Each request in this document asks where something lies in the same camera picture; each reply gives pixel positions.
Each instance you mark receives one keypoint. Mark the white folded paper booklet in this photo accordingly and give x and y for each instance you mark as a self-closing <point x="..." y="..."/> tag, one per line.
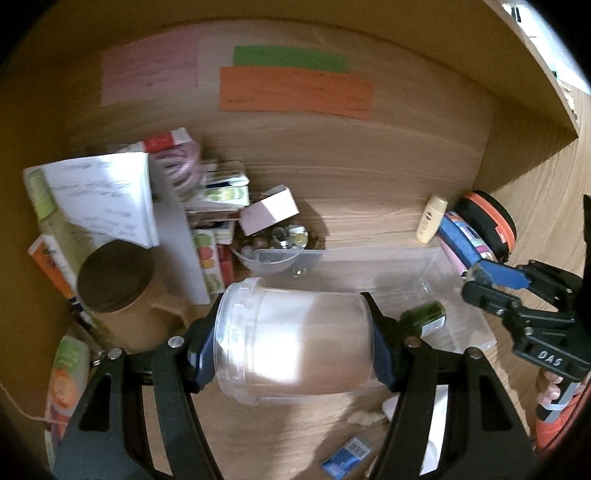
<point x="106" y="198"/>

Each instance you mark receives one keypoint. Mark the pale green carton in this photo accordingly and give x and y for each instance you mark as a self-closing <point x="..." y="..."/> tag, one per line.
<point x="44" y="203"/>

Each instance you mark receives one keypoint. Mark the fruit picture box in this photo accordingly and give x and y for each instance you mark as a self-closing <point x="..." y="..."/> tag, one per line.
<point x="207" y="261"/>

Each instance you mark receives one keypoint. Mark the small card box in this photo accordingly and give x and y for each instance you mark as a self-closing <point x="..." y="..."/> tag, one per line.
<point x="225" y="232"/>

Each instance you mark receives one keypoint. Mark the orange paper note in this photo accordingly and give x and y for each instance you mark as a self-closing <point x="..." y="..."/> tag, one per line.
<point x="295" y="92"/>

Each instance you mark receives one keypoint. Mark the clear plastic jar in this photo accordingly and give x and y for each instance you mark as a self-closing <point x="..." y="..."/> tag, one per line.
<point x="295" y="341"/>

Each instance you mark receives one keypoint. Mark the dark pen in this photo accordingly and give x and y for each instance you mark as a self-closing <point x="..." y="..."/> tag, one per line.
<point x="83" y="318"/>

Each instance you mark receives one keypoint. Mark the dark round mug lid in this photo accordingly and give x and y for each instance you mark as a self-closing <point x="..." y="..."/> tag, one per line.
<point x="115" y="274"/>

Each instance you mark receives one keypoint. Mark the pink paper note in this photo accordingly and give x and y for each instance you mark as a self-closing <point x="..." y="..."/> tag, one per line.
<point x="147" y="69"/>

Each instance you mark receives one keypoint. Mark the blue pencil case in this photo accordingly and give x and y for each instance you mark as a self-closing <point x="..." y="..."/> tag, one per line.
<point x="464" y="240"/>

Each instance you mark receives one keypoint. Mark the cream tube bottle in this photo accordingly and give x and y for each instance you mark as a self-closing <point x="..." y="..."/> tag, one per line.
<point x="431" y="219"/>

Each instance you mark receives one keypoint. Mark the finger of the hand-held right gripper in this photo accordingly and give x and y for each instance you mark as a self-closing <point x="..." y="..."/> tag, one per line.
<point x="489" y="297"/>
<point x="503" y="276"/>

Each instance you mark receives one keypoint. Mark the tan mug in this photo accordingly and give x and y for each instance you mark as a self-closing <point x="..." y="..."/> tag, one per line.
<point x="138" y="323"/>

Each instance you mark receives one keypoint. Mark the white green printed packet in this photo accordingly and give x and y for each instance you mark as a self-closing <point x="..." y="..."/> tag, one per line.
<point x="226" y="191"/>

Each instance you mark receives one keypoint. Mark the black orange round case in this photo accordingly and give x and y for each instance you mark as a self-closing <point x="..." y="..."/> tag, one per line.
<point x="494" y="221"/>

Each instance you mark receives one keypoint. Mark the small pink box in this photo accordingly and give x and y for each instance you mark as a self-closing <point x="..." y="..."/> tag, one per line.
<point x="270" y="210"/>

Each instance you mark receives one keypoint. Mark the small blue barcode box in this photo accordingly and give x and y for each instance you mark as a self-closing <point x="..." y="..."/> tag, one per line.
<point x="346" y="459"/>

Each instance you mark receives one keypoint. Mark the clear plastic bin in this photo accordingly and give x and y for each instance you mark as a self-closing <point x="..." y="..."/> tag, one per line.
<point x="369" y="272"/>

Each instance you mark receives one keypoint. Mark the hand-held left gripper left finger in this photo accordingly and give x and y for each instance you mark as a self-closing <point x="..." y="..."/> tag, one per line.
<point x="203" y="357"/>

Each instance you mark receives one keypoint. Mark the red slim box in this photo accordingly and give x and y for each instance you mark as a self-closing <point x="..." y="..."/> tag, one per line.
<point x="226" y="267"/>

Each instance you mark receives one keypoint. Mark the person's right hand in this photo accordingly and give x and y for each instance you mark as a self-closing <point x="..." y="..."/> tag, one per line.
<point x="548" y="388"/>

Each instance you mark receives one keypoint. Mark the green orange wipes packet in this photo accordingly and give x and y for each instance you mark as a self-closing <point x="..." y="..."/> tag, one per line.
<point x="67" y="378"/>

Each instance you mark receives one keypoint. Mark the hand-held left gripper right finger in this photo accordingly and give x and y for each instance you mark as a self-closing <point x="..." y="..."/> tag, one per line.
<point x="383" y="360"/>

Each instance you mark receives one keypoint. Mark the orange white packet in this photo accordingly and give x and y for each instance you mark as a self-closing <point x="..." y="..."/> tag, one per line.
<point x="51" y="263"/>

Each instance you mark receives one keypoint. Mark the red white box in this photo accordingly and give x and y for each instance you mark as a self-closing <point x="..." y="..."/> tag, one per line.
<point x="164" y="140"/>

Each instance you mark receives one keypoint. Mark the green paper note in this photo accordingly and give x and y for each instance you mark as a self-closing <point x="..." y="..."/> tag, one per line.
<point x="291" y="57"/>

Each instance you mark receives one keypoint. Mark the clear bowl of beads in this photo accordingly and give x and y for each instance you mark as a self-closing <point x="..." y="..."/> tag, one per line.
<point x="272" y="251"/>

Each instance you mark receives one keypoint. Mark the small dark green bottle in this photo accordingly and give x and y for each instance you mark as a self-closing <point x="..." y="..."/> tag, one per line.
<point x="427" y="316"/>

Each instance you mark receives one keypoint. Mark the person's right forearm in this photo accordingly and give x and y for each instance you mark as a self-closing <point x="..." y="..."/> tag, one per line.
<point x="556" y="434"/>

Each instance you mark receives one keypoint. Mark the wooden desktop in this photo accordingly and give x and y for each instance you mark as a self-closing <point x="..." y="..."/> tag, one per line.
<point x="369" y="217"/>

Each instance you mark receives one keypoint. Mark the dark red flat packet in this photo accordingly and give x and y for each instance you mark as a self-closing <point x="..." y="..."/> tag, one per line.
<point x="212" y="215"/>

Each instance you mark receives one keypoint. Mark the pink pen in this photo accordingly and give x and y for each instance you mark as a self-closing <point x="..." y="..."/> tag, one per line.
<point x="455" y="264"/>

